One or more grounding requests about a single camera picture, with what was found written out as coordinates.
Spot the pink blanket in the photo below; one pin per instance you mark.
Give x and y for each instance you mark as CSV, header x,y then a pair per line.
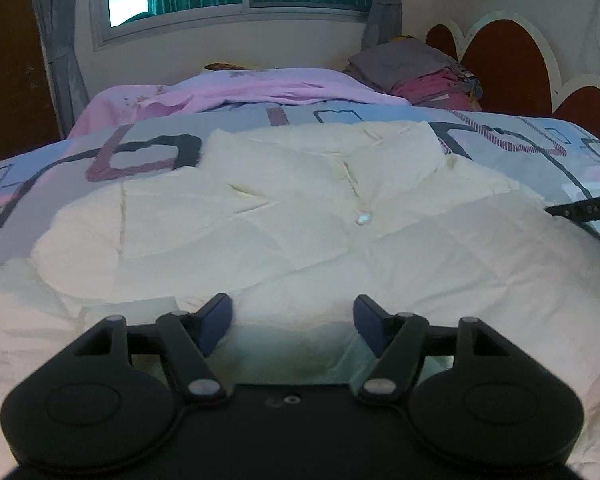
x,y
126,105

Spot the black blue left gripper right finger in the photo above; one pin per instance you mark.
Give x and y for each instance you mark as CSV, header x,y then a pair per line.
x,y
396,341

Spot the brown wooden door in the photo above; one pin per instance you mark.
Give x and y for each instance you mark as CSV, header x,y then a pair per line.
x,y
27,115

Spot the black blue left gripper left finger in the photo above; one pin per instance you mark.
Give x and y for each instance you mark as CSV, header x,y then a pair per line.
x,y
187,340

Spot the red white scalloped headboard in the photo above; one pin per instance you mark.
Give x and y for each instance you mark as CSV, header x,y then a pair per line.
x,y
518,70

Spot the right grey curtain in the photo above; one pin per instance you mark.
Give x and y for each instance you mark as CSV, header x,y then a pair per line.
x,y
384,23

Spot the cream white puffer jacket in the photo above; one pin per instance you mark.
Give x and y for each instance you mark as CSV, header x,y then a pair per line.
x,y
294,223

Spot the grey curtain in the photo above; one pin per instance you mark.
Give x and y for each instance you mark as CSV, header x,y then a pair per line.
x,y
56,21
384,23

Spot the patterned grey blue bedsheet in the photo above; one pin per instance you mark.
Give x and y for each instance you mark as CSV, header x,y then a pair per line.
x,y
556,158

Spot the stack of folded clothes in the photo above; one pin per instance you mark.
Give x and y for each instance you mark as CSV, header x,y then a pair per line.
x,y
422,75

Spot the left grey curtain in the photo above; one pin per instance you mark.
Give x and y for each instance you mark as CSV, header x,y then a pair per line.
x,y
56,21

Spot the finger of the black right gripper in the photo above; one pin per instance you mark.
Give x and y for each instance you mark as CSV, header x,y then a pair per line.
x,y
583,211

